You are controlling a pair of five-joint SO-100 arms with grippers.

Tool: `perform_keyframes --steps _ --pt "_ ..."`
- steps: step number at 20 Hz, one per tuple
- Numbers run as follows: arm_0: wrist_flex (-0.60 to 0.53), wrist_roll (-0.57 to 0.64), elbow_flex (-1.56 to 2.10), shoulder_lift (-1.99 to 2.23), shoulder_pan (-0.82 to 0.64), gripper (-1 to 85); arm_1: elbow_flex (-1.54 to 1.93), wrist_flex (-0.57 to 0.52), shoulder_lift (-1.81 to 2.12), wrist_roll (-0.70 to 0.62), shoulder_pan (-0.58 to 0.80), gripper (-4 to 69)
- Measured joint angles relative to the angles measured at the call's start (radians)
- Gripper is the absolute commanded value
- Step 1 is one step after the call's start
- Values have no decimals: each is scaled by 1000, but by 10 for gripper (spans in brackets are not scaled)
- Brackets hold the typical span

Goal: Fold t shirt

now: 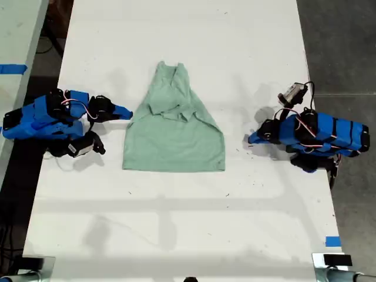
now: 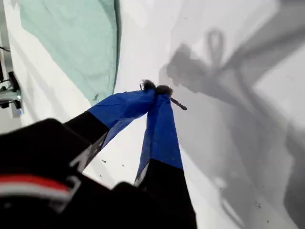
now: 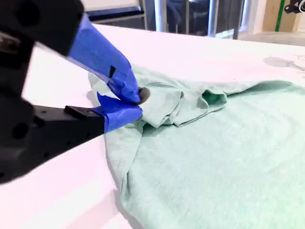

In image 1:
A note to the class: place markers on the black round object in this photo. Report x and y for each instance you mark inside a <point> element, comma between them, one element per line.
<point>190,279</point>

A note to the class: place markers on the blue taped gripper moving jaw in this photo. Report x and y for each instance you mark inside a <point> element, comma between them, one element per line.
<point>260,141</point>
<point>120,117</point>

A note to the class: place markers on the short blue tape piece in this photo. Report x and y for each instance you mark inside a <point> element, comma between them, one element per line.
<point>333,241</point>

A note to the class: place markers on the small black box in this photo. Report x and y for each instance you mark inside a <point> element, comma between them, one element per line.
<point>31,262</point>
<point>337,260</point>

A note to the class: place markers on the pale green T-shirt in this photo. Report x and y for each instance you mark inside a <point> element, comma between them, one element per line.
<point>173,141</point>

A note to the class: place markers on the white mounting plate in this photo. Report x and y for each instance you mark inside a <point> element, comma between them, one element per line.
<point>317,260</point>

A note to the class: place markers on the grey black camera box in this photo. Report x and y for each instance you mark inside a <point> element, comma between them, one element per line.
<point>292,92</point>

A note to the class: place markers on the long blue tape strip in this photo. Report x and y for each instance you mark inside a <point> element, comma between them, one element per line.
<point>13,68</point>

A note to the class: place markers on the pale side table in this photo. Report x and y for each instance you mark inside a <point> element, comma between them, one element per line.
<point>14,35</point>

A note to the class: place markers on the grey metal clamp tube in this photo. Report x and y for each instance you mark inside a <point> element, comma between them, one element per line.
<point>337,276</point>
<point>20,277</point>

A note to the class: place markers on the blue taped gripper fixed jaw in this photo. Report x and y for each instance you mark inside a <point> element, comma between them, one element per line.
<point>255,135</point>
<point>122,110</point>

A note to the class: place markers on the black camera box with label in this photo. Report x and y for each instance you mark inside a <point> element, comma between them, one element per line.
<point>80,147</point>

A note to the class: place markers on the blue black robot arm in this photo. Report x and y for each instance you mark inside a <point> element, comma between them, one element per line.
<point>38,120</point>
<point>329,133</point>

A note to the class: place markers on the short black camera stalk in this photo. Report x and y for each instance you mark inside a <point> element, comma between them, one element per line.
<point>285,109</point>
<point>98,144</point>

